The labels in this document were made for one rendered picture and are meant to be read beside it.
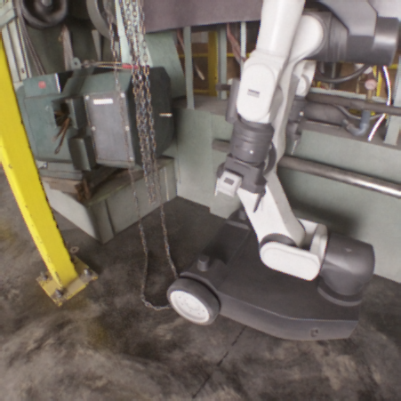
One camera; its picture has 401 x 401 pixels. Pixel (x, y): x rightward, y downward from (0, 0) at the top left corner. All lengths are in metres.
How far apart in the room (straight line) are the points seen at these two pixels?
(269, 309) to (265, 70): 0.70
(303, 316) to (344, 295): 0.17
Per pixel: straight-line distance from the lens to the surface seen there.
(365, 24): 0.68
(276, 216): 0.85
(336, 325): 0.95
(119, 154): 1.17
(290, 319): 0.89
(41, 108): 1.42
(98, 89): 1.16
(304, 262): 0.87
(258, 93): 0.50
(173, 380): 0.96
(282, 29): 0.51
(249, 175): 0.59
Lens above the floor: 0.89
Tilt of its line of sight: 31 degrees down
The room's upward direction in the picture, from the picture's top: 2 degrees counter-clockwise
